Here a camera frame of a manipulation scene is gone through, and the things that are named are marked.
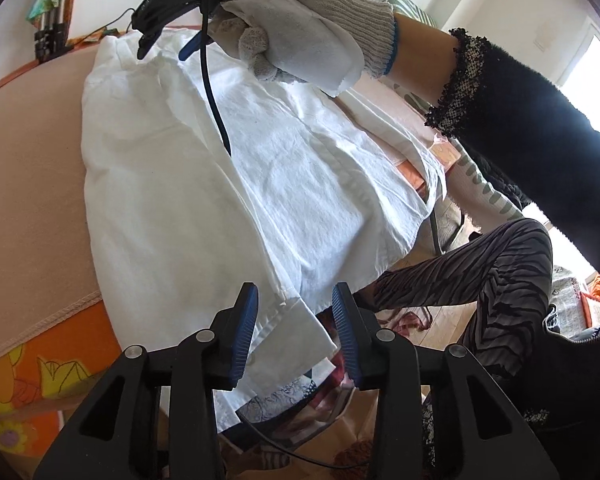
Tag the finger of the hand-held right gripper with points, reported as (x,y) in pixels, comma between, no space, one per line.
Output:
(147,42)
(191,47)

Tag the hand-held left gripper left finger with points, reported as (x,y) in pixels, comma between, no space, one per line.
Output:
(245,330)

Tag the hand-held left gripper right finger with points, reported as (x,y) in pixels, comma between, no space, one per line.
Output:
(345,330)

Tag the white shirt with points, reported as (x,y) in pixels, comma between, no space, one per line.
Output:
(205,185)

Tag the black clothes rack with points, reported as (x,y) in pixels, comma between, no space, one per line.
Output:
(47,42)

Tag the person's right hand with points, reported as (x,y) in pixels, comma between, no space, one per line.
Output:
(320,15)

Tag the patterned fabric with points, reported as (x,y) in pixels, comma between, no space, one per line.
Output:
(290,395)

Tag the person's leg in striped pants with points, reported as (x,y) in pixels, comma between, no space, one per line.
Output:
(505,285)

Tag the pink blanket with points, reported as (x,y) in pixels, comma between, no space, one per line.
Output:
(30,185)

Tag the green striped pillow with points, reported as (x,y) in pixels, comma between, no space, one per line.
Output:
(405,5)

